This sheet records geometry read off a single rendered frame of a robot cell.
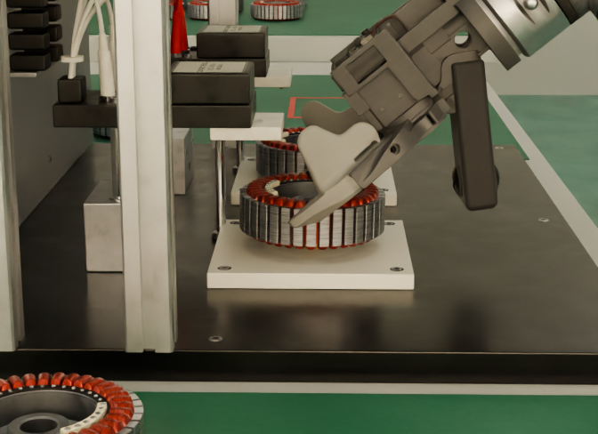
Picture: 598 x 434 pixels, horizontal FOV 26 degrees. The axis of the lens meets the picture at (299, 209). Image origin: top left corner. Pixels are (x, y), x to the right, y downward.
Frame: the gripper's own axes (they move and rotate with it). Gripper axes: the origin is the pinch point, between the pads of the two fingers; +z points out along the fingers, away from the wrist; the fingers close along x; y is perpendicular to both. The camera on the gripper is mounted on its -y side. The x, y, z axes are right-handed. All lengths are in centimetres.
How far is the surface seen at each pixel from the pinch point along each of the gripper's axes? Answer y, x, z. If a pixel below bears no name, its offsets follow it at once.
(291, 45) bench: -3, -157, 9
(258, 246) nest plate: -0.2, 0.7, 4.4
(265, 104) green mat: 0, -80, 9
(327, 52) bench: -8, -157, 5
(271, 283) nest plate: -1.6, 7.5, 3.9
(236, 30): 12.6, -22.7, -1.9
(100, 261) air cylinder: 7.0, 3.7, 13.7
